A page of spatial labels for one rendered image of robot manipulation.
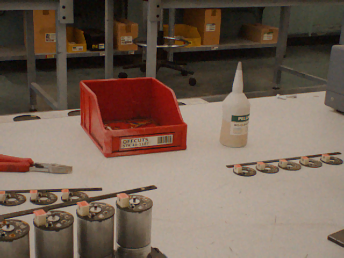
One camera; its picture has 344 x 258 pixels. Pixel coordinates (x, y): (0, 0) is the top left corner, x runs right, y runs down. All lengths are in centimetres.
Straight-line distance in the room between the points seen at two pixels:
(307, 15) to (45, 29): 284
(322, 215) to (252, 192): 7
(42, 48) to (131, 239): 408
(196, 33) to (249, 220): 450
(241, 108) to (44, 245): 37
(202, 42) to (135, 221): 464
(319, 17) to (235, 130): 558
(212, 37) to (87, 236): 468
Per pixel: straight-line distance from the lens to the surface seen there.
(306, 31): 616
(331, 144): 73
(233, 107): 67
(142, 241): 39
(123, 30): 459
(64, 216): 37
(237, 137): 68
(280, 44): 411
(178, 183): 57
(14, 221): 37
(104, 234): 37
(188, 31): 510
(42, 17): 441
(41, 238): 36
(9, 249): 35
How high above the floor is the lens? 98
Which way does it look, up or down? 19 degrees down
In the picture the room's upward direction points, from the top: 2 degrees clockwise
